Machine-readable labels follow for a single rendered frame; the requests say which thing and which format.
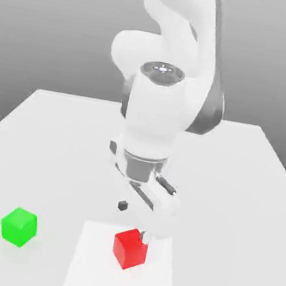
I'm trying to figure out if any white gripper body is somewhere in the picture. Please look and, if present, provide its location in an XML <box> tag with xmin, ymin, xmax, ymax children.
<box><xmin>103</xmin><ymin>163</ymin><xmax>187</xmax><ymax>244</ymax></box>

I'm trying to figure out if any small red cube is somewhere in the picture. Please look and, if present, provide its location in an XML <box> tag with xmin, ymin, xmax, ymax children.
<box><xmin>109</xmin><ymin>225</ymin><xmax>152</xmax><ymax>274</ymax></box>

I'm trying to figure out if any small green cube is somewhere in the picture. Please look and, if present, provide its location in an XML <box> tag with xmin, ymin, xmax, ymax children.
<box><xmin>0</xmin><ymin>204</ymin><xmax>41</xmax><ymax>250</ymax></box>

